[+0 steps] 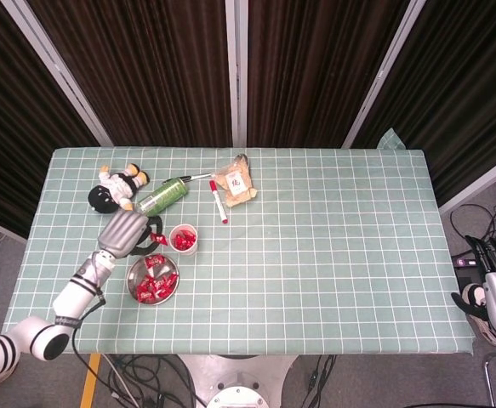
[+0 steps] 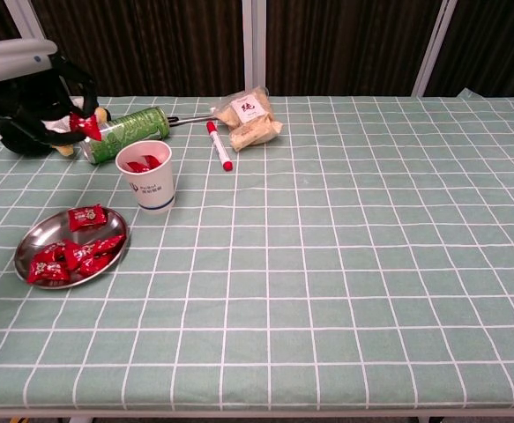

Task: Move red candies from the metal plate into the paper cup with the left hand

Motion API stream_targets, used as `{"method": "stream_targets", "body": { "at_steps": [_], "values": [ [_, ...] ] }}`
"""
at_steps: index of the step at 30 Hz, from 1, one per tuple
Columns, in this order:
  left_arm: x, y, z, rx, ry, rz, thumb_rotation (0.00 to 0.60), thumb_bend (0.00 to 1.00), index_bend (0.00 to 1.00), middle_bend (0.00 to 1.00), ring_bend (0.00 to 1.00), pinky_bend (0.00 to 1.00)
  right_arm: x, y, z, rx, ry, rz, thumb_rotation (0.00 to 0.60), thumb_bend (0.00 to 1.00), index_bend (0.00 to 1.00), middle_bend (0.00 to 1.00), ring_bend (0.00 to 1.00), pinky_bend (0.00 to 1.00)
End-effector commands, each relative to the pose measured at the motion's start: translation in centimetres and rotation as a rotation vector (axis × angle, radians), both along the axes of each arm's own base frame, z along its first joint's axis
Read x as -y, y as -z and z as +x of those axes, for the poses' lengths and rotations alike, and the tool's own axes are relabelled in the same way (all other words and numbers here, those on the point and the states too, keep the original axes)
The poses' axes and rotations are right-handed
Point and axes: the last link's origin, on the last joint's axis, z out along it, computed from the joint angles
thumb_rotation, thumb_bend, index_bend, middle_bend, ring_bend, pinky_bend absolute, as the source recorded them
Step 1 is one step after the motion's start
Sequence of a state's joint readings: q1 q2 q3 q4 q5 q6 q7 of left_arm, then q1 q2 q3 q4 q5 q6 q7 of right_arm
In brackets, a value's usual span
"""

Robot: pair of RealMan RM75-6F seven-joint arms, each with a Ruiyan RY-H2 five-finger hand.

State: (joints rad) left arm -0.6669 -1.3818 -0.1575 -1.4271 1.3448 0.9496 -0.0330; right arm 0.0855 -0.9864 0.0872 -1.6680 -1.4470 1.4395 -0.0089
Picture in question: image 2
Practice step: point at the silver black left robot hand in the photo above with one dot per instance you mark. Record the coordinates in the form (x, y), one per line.
(9, 61)

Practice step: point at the silver metal plate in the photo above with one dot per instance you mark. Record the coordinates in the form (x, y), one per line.
(45, 229)

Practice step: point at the white paper cup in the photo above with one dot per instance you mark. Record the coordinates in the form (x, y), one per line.
(151, 189)

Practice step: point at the black white plush doll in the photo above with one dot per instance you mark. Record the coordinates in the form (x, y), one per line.
(18, 143)

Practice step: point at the green bottle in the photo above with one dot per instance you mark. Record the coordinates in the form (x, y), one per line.
(137, 128)

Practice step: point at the black silver pen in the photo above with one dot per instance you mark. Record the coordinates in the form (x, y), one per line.
(192, 118)

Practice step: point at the red white marker pen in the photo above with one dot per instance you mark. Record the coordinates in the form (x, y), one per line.
(218, 145)

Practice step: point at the clear bag of beige snacks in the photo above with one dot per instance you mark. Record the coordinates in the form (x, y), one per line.
(252, 128)

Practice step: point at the green white checked tablecloth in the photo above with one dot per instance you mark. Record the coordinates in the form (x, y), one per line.
(327, 264)

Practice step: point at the white partition frame post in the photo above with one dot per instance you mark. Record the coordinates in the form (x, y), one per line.
(435, 44)
(254, 44)
(24, 22)

